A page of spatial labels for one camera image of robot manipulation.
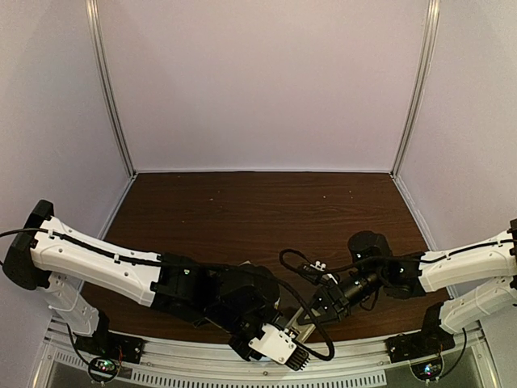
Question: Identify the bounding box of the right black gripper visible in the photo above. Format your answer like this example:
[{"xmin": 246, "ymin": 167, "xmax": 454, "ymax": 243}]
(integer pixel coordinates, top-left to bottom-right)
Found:
[{"xmin": 296, "ymin": 271, "xmax": 385, "ymax": 331}]

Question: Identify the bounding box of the white remote control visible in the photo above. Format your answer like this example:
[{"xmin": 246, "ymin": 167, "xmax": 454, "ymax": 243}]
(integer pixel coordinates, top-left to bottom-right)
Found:
[{"xmin": 280, "ymin": 307, "xmax": 316, "ymax": 344}]

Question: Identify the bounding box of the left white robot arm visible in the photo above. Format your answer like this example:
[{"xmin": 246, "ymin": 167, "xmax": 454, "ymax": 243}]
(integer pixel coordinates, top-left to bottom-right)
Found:
[{"xmin": 2, "ymin": 200, "xmax": 296, "ymax": 365}]

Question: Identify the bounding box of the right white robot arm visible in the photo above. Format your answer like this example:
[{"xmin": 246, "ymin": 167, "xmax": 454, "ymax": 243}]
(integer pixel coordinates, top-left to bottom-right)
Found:
[{"xmin": 342, "ymin": 221, "xmax": 516, "ymax": 357}]

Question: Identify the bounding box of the left black cable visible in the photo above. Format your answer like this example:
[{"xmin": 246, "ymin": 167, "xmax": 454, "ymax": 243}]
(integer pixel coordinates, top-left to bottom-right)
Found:
[{"xmin": 0, "ymin": 229, "xmax": 336, "ymax": 361}]

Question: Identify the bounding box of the black cable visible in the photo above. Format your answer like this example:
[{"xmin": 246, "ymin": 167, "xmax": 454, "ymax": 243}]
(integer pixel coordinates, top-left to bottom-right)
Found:
[
  {"xmin": 0, "ymin": 229, "xmax": 336, "ymax": 361},
  {"xmin": 279, "ymin": 248, "xmax": 510, "ymax": 288}
]

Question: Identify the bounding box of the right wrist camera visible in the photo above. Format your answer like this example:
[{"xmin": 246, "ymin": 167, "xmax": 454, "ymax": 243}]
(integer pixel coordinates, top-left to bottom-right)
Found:
[{"xmin": 297, "ymin": 261, "xmax": 338, "ymax": 287}]

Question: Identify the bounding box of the right black cable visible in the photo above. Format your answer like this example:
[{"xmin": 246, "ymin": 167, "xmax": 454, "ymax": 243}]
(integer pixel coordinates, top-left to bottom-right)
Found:
[{"xmin": 279, "ymin": 248, "xmax": 510, "ymax": 288}]

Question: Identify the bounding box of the white slotted cable duct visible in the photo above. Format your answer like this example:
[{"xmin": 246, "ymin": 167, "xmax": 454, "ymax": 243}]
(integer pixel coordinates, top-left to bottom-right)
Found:
[{"xmin": 46, "ymin": 351, "xmax": 388, "ymax": 387}]

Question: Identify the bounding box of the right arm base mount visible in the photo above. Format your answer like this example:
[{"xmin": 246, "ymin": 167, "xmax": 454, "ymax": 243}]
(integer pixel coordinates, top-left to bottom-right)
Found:
[{"xmin": 385, "ymin": 328, "xmax": 456, "ymax": 363}]

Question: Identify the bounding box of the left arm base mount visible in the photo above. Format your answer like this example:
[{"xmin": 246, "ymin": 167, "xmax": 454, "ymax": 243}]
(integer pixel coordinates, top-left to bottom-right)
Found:
[{"xmin": 75, "ymin": 331, "xmax": 145, "ymax": 365}]

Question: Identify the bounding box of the aluminium front rail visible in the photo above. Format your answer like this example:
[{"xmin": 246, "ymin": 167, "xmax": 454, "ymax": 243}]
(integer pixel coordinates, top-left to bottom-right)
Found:
[{"xmin": 29, "ymin": 322, "xmax": 499, "ymax": 387}]

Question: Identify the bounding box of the left aluminium corner post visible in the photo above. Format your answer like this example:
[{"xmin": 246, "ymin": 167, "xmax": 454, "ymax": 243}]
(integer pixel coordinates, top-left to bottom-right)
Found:
[{"xmin": 86, "ymin": 0, "xmax": 137, "ymax": 179}]

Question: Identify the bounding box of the aluminium corner post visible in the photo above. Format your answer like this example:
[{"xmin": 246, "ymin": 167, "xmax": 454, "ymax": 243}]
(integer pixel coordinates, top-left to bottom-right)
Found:
[
  {"xmin": 86, "ymin": 0, "xmax": 137, "ymax": 179},
  {"xmin": 390, "ymin": 0, "xmax": 440, "ymax": 179}
]

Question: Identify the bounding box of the right aluminium corner post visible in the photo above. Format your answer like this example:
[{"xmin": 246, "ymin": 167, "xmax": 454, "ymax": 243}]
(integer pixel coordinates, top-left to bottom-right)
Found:
[{"xmin": 390, "ymin": 0, "xmax": 440, "ymax": 179}]

